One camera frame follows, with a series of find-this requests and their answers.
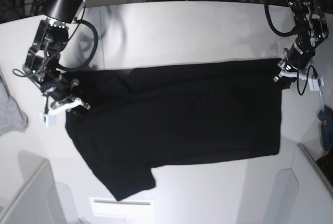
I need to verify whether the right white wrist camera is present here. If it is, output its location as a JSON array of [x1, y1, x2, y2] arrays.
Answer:
[[40, 112, 56, 127]]

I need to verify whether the grey cloth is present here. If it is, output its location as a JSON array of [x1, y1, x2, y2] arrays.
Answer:
[[1, 69, 29, 136]]

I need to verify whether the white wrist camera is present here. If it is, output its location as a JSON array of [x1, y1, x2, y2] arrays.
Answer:
[[40, 112, 56, 127], [308, 76, 324, 92]]

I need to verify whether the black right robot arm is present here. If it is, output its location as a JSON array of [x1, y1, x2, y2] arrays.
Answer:
[[22, 0, 98, 118]]

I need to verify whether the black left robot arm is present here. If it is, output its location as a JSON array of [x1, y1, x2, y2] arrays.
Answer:
[[264, 0, 329, 89]]

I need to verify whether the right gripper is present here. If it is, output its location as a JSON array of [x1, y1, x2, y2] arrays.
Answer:
[[39, 71, 90, 116]]

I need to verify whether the black T-shirt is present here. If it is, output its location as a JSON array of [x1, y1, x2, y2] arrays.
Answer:
[[65, 58, 282, 201]]

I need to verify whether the coiled black cable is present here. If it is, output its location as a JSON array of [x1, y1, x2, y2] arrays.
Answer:
[[30, 0, 53, 18]]

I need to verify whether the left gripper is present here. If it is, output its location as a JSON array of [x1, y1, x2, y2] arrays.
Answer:
[[274, 40, 316, 90]]

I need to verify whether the black keyboard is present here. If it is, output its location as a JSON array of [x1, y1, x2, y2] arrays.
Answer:
[[316, 150, 333, 184]]

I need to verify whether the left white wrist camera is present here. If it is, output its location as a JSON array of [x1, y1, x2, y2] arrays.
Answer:
[[308, 76, 324, 92]]

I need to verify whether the blue glue gun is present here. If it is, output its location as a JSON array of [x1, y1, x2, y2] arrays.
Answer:
[[316, 91, 333, 154]]

